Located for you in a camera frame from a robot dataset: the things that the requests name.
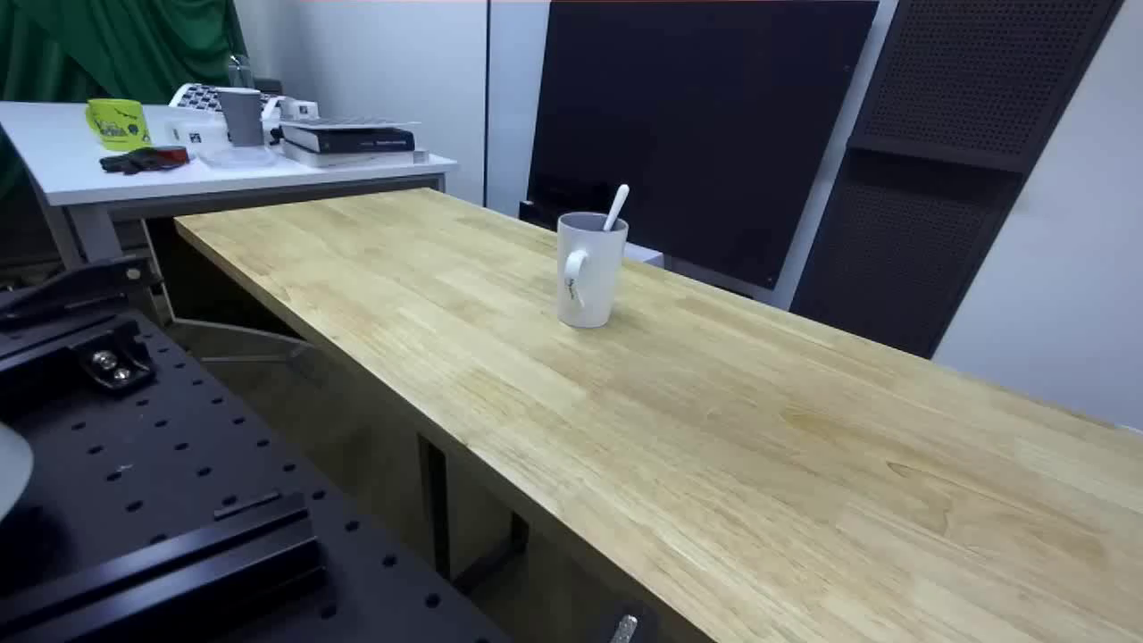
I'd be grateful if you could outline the white handled spoon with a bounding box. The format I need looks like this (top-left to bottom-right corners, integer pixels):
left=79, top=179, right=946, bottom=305
left=603, top=181, right=629, bottom=234

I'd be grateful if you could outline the white ceramic mug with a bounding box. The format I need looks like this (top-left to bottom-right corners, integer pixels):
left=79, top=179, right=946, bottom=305
left=558, top=211, right=629, bottom=329

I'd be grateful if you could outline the black book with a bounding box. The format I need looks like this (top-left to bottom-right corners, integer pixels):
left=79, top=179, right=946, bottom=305
left=282, top=126, right=418, bottom=155

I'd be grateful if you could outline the grey cup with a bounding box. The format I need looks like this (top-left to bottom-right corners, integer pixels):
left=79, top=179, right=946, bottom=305
left=216, top=86, right=265, bottom=148

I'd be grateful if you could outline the small white box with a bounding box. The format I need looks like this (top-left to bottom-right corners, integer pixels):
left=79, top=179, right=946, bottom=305
left=172, top=111, right=233, bottom=164

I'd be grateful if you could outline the dark red black object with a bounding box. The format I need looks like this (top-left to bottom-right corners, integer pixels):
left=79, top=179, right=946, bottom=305
left=101, top=148, right=191, bottom=177

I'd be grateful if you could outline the yellow green card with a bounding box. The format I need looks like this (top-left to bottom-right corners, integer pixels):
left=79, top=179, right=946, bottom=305
left=85, top=97, right=149, bottom=151

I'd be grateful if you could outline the white side table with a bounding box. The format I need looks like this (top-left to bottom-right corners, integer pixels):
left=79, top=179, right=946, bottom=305
left=0, top=101, right=453, bottom=268

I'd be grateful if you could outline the green curtain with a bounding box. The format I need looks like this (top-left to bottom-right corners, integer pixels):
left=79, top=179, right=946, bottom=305
left=0, top=0, right=247, bottom=105

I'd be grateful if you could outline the white wire basket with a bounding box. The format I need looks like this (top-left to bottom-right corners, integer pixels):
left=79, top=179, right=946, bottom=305
left=168, top=83, right=222, bottom=115

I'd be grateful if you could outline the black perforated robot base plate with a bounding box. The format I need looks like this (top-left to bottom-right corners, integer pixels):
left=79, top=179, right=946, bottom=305
left=0, top=262, right=508, bottom=643

